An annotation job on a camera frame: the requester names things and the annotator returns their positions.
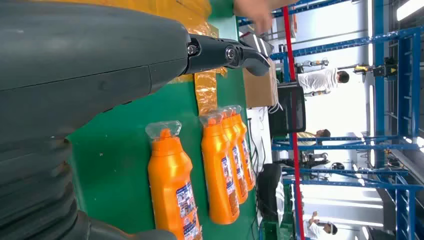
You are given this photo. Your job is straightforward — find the orange detergent bottle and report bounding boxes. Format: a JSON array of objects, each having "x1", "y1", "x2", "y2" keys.
[
  {"x1": 199, "y1": 111, "x2": 241, "y2": 226},
  {"x1": 228, "y1": 104, "x2": 256, "y2": 192},
  {"x1": 145, "y1": 120, "x2": 203, "y2": 240},
  {"x1": 220, "y1": 106, "x2": 249, "y2": 205}
]

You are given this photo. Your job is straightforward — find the person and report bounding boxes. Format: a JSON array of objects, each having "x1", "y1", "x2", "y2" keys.
[
  {"x1": 233, "y1": 0, "x2": 299, "y2": 36},
  {"x1": 296, "y1": 128, "x2": 332, "y2": 147},
  {"x1": 304, "y1": 211, "x2": 339, "y2": 240},
  {"x1": 297, "y1": 67, "x2": 351, "y2": 98}
]

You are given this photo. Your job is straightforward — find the red pole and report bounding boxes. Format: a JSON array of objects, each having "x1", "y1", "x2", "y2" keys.
[{"x1": 282, "y1": 5, "x2": 306, "y2": 240}]

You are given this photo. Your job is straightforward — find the brown cardboard box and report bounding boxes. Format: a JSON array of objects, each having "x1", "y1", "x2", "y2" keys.
[{"x1": 242, "y1": 58, "x2": 278, "y2": 109}]

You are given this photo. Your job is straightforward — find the yellow taped cardboard mat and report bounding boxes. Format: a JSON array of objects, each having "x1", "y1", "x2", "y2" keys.
[{"x1": 43, "y1": 0, "x2": 229, "y2": 117}]

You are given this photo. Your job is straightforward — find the white table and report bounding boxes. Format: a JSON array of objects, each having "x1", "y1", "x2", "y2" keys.
[{"x1": 246, "y1": 106, "x2": 276, "y2": 229}]

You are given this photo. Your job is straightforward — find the black mesh office chair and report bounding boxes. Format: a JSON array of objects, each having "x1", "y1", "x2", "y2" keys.
[{"x1": 267, "y1": 82, "x2": 307, "y2": 139}]

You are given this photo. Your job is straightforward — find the yellow black machine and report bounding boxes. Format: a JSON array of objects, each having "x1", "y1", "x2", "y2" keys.
[{"x1": 353, "y1": 56, "x2": 398, "y2": 79}]

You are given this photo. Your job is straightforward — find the blue steel rack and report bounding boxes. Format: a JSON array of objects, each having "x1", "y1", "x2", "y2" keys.
[{"x1": 236, "y1": 0, "x2": 424, "y2": 240}]

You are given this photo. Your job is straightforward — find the black carrying case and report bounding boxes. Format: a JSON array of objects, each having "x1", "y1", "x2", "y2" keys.
[{"x1": 256, "y1": 163, "x2": 283, "y2": 221}]

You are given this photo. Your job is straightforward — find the green plastic crate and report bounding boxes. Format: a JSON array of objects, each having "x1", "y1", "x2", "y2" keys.
[{"x1": 261, "y1": 221, "x2": 294, "y2": 240}]

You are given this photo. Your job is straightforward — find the white string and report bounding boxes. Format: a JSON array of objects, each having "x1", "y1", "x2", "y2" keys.
[{"x1": 267, "y1": 77, "x2": 284, "y2": 115}]

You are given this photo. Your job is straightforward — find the black tangled cable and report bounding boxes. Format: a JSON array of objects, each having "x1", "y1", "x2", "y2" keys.
[{"x1": 247, "y1": 117, "x2": 268, "y2": 186}]

